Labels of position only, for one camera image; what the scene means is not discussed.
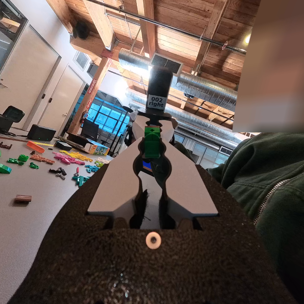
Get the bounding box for person's green hoodie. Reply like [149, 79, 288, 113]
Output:
[207, 133, 304, 302]

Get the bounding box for small green lego cluster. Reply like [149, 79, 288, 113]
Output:
[7, 154, 29, 166]

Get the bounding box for pile of teal lego pieces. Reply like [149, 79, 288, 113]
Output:
[72, 174, 91, 187]

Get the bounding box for colourful lego box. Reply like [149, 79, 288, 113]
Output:
[85, 142, 110, 156]

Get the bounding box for white door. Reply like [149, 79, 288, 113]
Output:
[38, 64, 86, 138]
[0, 25, 61, 130]

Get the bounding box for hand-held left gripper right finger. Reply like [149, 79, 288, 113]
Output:
[159, 138, 219, 229]

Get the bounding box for glass window wall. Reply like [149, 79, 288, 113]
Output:
[0, 0, 29, 72]

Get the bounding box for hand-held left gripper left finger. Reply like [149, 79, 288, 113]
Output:
[87, 137, 146, 229]

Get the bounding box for small black charger box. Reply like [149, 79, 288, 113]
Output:
[27, 124, 57, 141]

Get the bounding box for black screen on stand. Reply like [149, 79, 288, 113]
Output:
[81, 119, 99, 141]

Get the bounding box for silver spiral air duct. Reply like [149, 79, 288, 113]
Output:
[125, 87, 235, 130]
[174, 128, 239, 150]
[118, 47, 238, 112]

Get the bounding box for large gridded window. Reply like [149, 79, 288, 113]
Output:
[83, 95, 130, 145]

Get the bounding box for metal ceiling pipe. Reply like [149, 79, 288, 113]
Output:
[85, 0, 247, 53]

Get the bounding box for black ceiling speaker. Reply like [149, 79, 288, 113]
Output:
[72, 21, 90, 39]

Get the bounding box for brown cardboard tray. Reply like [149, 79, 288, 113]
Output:
[58, 132, 95, 153]

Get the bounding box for small green lego block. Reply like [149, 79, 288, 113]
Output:
[144, 133, 160, 159]

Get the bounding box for pile of yellow lego pieces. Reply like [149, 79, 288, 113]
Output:
[59, 150, 93, 162]

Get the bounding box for white duct air vent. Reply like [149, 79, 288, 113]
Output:
[150, 53, 184, 76]

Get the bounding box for black lego pieces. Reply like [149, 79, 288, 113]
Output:
[49, 167, 67, 180]

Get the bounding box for large black charger box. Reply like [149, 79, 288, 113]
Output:
[0, 106, 25, 134]

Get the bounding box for pile of pink lego pieces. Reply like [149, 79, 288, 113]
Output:
[53, 152, 85, 165]

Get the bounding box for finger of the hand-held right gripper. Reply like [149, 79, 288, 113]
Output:
[160, 118, 178, 144]
[129, 111, 146, 145]

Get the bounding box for orange brick separator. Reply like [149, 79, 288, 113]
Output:
[27, 141, 45, 153]

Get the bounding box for white wall vent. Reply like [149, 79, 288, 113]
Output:
[74, 50, 90, 71]

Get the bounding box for wooden post red sign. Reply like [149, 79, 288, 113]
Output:
[68, 49, 113, 135]

